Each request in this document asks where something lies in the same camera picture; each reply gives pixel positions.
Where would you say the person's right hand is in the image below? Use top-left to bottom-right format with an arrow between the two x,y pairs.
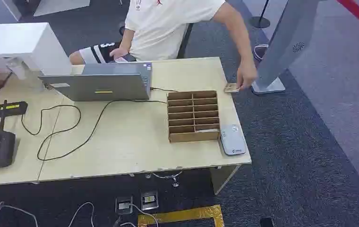
109,47 -> 129,61

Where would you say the person's left hand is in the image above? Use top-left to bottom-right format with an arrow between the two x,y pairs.
236,60 -> 258,91

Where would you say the grey laptop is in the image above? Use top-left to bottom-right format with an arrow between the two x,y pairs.
38,62 -> 153,102

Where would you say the grey kiosk stand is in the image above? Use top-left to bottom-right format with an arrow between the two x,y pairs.
250,0 -> 322,95

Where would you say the person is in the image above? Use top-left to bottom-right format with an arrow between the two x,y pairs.
69,0 -> 258,91

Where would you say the grey card reader device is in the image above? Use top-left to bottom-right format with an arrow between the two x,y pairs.
219,124 -> 247,156

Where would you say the white plinth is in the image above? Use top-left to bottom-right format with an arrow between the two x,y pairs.
33,0 -> 91,17

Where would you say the wooden slotted card box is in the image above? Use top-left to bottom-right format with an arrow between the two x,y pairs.
167,90 -> 221,143

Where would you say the white cabinet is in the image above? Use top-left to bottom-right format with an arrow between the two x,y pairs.
0,22 -> 73,76

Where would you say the clear plastic holder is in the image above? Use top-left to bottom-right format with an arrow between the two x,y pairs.
6,57 -> 27,81

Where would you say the desk leg panel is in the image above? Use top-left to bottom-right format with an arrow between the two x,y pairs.
210,165 -> 241,195

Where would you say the black device with yellow label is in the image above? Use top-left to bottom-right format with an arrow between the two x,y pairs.
0,100 -> 29,133

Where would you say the metal hook under desk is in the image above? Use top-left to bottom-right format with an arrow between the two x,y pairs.
145,170 -> 184,188

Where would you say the floor socket box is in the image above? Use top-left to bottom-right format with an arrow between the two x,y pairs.
115,196 -> 134,216
140,191 -> 160,211

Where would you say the white coiled cable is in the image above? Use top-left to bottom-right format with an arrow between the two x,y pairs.
253,43 -> 270,61

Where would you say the black stanchion post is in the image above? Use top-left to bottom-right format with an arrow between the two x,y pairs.
248,0 -> 271,29

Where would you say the short black cable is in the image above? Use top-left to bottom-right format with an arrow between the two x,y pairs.
150,87 -> 179,93

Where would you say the long black cable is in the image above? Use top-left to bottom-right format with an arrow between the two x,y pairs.
20,99 -> 168,162

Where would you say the yellow tape frame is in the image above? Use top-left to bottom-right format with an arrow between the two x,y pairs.
137,205 -> 225,227

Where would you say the white floor cable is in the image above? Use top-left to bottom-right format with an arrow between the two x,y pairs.
128,203 -> 160,227
0,201 -> 40,227
68,201 -> 96,227

